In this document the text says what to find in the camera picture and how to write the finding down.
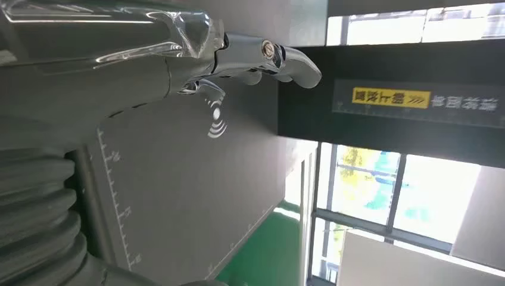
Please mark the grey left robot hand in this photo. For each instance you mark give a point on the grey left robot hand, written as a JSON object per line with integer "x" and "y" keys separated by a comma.
{"x": 98, "y": 59}

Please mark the yellow and grey column label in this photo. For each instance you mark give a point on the yellow and grey column label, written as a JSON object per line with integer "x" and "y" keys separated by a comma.
{"x": 390, "y": 98}

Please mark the black scanner column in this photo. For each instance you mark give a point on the black scanner column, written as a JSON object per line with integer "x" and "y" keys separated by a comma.
{"x": 394, "y": 138}

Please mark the black scanner base plate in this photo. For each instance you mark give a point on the black scanner base plate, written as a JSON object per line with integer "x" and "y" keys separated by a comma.
{"x": 185, "y": 189}

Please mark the window with dark frame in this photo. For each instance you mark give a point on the window with dark frame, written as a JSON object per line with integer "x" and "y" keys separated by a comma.
{"x": 394, "y": 189}

